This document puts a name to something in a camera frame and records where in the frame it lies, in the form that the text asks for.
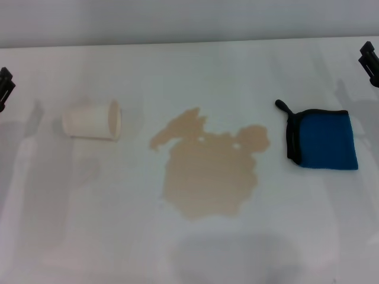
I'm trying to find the blue rag with black trim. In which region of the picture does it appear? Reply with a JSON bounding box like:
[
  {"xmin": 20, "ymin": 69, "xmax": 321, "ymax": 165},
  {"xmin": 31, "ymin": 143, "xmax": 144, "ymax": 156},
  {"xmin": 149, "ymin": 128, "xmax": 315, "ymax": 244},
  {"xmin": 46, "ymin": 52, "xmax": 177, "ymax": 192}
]
[{"xmin": 275, "ymin": 99, "xmax": 359, "ymax": 172}]

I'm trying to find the white paper cup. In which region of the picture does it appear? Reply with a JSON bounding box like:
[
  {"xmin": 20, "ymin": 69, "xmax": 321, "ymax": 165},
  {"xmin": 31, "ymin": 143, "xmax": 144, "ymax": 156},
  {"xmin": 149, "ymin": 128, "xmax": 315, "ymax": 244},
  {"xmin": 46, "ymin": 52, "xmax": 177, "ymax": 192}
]
[{"xmin": 62, "ymin": 99, "xmax": 123, "ymax": 143}]

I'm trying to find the brown water stain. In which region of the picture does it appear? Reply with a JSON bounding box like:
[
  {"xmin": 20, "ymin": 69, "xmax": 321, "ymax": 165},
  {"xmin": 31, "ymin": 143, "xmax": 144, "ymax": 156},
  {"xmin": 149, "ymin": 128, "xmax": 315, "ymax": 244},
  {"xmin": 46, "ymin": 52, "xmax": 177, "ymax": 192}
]
[{"xmin": 149, "ymin": 106, "xmax": 271, "ymax": 222}]

